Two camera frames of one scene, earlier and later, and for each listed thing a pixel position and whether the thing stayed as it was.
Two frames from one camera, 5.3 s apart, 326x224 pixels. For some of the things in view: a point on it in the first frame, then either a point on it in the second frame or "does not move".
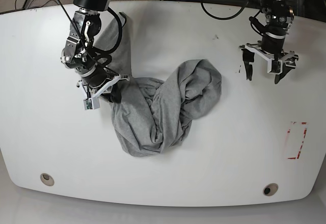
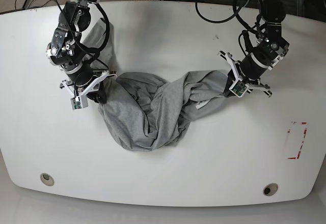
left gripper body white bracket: [97, 90] → [90, 87]
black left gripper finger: [115, 96] → [100, 96]
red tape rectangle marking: [300, 149] does not move
